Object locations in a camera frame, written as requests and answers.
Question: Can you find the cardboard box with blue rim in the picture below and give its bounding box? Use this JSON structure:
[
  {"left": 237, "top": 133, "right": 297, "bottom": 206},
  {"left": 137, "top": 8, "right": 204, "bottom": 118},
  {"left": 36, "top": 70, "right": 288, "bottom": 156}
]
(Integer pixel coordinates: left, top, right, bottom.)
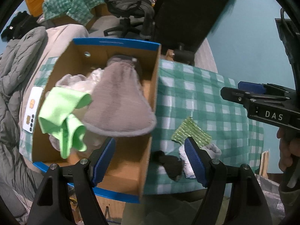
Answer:
[{"left": 45, "top": 37, "right": 161, "bottom": 203}]

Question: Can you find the silver plastic bag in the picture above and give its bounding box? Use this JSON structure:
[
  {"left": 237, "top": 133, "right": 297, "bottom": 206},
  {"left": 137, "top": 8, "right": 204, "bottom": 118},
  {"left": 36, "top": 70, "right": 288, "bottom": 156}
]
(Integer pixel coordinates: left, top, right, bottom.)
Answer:
[{"left": 255, "top": 174, "right": 285, "bottom": 220}]

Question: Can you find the black sock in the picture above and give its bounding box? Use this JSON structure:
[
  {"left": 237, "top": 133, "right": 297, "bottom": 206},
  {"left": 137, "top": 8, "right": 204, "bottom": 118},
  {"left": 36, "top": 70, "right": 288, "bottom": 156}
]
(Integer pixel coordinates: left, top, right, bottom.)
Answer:
[{"left": 151, "top": 150, "right": 184, "bottom": 182}]

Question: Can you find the white smartphone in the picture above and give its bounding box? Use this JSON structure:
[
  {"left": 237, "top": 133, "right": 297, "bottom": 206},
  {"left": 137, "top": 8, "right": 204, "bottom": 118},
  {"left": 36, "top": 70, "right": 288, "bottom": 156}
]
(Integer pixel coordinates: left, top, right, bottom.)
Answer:
[{"left": 22, "top": 86, "right": 44, "bottom": 134}]

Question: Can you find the black clothes pile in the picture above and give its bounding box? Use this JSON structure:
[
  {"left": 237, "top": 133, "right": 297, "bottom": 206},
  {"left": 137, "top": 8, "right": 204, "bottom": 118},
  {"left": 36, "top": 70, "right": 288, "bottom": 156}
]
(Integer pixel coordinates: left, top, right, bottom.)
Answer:
[{"left": 1, "top": 11, "right": 40, "bottom": 42}]

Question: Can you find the large black suitcase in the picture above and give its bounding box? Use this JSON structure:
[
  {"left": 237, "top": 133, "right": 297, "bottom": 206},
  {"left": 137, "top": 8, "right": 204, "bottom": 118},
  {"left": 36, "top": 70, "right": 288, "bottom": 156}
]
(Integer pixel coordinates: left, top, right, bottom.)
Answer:
[{"left": 153, "top": 0, "right": 229, "bottom": 53}]

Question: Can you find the grey fleece mitten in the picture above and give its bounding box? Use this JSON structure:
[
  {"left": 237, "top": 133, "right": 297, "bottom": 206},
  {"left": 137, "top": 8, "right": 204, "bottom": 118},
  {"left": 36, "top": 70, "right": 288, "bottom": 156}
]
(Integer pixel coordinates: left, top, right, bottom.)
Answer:
[{"left": 82, "top": 55, "right": 157, "bottom": 137}]

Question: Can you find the translucent white plastic bag bundle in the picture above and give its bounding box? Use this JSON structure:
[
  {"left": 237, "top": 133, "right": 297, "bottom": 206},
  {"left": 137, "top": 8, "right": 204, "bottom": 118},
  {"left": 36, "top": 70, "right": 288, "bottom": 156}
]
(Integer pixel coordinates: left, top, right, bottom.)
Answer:
[{"left": 55, "top": 68, "right": 105, "bottom": 157}]

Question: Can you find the light green microfiber cloth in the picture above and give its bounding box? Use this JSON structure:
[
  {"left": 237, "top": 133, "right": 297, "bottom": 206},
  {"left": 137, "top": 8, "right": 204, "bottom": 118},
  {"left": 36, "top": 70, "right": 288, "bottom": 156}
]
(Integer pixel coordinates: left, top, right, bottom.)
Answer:
[{"left": 38, "top": 87, "right": 92, "bottom": 159}]

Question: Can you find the small cardboard box on floor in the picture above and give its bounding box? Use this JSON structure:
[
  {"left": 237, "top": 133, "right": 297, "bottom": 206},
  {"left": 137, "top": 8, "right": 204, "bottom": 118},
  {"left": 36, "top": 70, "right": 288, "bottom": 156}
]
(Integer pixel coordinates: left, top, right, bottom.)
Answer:
[{"left": 165, "top": 49, "right": 174, "bottom": 61}]

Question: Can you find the green patterned sponge cloth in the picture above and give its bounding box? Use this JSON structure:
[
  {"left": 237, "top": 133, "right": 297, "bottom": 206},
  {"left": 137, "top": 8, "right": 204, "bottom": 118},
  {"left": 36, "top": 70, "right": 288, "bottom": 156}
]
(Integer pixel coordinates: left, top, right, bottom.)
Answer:
[{"left": 171, "top": 117, "right": 212, "bottom": 147}]

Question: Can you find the black office chair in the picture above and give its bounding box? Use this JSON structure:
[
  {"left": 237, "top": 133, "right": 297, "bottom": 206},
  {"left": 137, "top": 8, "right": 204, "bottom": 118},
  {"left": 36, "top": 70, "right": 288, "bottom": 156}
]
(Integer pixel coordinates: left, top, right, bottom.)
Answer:
[{"left": 103, "top": 0, "right": 155, "bottom": 40}]

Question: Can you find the grey quilted duvet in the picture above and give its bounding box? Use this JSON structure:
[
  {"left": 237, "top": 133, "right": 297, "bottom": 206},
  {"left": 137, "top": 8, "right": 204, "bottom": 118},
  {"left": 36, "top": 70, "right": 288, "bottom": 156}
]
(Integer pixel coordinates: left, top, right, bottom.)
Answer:
[{"left": 1, "top": 26, "right": 47, "bottom": 201}]

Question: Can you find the beige bed sheet mattress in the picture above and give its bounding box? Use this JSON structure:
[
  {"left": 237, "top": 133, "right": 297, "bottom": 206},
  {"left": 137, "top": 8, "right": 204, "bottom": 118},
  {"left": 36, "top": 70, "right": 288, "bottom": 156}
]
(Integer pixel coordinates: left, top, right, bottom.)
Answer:
[{"left": 18, "top": 24, "right": 89, "bottom": 216}]

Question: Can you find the green checkered cloth on boxes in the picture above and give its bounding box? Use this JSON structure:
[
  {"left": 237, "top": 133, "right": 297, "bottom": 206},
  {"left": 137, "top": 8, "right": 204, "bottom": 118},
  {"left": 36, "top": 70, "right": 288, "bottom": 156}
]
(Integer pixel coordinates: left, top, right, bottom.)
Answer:
[{"left": 42, "top": 0, "right": 105, "bottom": 26}]

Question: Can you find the person's right hand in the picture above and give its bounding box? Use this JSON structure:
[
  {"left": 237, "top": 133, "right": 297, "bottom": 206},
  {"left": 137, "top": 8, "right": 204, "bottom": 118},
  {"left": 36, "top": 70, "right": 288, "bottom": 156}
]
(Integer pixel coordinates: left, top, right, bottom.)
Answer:
[{"left": 277, "top": 128, "right": 300, "bottom": 172}]

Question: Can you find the white blue striped sock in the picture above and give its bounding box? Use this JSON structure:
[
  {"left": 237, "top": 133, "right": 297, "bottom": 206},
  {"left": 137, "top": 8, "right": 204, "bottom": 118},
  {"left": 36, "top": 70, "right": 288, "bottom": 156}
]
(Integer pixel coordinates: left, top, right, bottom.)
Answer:
[{"left": 178, "top": 144, "right": 222, "bottom": 179}]

